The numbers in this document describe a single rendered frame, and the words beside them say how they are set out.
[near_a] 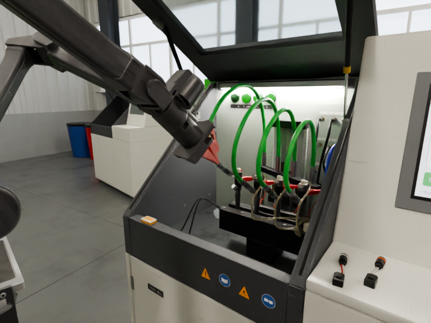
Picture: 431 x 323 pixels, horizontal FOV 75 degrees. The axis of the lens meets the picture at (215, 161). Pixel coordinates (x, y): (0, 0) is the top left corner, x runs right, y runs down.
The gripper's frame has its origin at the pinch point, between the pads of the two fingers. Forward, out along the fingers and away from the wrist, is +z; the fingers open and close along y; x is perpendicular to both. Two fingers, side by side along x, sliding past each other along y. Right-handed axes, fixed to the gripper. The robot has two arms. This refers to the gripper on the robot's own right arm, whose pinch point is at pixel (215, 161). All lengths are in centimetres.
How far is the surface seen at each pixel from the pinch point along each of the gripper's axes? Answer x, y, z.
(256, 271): -9.5, -16.2, 23.9
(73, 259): 194, -91, 82
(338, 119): 0, 46, 37
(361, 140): -17.6, 28.9, 24.9
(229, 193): 47, 9, 56
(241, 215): 12.9, -3.0, 33.2
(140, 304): 39, -51, 40
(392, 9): 122, 371, 200
